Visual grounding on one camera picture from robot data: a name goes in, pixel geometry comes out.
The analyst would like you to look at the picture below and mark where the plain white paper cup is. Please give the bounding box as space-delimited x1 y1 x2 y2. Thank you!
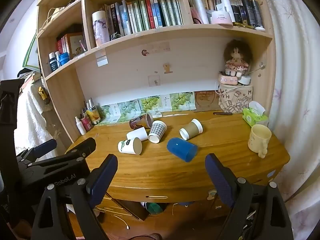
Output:
126 127 148 142

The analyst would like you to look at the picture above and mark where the red book box set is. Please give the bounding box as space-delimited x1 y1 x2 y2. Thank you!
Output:
56 32 87 59

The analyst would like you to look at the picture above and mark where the white paper label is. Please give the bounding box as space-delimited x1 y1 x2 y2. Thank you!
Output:
96 47 109 67

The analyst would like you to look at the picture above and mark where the green framed board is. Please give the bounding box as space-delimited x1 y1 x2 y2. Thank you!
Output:
22 33 40 71

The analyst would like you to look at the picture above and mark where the green tissue box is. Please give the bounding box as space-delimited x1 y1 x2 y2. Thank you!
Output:
242 101 269 128

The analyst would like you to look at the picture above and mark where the row of upright books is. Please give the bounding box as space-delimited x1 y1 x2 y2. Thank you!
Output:
103 0 184 37

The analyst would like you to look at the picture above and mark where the white spray bottle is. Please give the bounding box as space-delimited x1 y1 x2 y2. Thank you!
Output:
75 116 87 136

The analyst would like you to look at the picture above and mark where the yellow label bottle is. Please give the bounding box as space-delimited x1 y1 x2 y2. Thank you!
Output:
87 106 101 125

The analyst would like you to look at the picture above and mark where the blue lidded jar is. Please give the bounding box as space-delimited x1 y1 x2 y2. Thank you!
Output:
59 52 70 67

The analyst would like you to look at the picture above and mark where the brown haired rag doll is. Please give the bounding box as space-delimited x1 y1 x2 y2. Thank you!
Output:
223 39 253 77

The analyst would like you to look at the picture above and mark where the cream ceramic mug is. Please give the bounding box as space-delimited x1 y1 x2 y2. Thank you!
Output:
248 124 272 158

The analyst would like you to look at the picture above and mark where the green round container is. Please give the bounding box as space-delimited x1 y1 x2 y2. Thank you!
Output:
146 202 167 215

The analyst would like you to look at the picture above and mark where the patterned fabric storage box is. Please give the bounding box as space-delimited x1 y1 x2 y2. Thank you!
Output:
218 83 253 113

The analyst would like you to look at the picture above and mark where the white floral curtain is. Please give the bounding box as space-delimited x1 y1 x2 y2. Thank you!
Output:
257 0 320 240

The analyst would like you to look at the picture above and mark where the white lace cloth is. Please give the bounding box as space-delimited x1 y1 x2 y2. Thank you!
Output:
14 79 53 156

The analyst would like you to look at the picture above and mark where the dark blue bottle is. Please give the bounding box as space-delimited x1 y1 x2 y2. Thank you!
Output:
49 52 58 71

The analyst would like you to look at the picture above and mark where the dark red paper cup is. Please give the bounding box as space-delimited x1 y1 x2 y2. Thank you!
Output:
129 113 154 130

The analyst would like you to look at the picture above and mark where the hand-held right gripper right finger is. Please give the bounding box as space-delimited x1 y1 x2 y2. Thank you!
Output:
205 153 294 240

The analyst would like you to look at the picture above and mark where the grape print card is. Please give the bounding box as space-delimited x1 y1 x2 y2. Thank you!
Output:
99 103 121 125
169 91 196 111
117 100 140 121
139 95 162 113

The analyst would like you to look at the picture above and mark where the yellow hanging toy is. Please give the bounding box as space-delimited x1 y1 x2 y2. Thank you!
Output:
38 86 49 101

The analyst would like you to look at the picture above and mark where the brown paper cup white rim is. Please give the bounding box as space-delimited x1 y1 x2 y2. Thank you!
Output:
179 119 203 141

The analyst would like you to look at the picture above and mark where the grey checkered paper cup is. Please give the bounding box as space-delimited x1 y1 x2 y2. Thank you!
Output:
148 120 167 144

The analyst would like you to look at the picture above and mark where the wooden bookshelf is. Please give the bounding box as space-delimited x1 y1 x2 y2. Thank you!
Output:
36 0 277 145

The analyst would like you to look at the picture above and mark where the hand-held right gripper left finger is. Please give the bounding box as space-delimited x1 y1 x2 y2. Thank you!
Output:
31 154 118 240

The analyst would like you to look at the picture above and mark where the white cable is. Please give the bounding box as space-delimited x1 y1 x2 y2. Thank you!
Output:
109 214 131 230

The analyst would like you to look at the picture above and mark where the brown drawing card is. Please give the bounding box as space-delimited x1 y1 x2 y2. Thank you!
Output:
194 90 220 111

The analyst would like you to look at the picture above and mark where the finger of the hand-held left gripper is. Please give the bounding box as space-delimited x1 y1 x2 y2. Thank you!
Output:
16 139 57 165
27 137 97 174

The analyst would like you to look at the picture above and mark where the pink cosmetic jar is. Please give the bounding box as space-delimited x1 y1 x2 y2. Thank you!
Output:
80 115 93 132

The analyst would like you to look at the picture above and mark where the row of cosmetic tubes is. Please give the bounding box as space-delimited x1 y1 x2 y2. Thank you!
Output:
185 0 266 32

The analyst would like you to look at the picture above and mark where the white handled bag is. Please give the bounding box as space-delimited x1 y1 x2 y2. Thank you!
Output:
41 7 66 28

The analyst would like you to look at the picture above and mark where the white floral thermos bottle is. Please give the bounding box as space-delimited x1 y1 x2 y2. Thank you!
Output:
91 10 111 47

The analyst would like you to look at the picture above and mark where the white leaf print paper cup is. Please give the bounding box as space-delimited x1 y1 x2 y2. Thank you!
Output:
118 137 143 155

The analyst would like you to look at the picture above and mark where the pink dotted case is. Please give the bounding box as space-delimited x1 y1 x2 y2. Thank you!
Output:
218 74 239 86

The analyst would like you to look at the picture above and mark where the blue plastic cup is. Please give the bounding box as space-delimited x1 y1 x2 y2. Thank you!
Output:
167 137 198 163

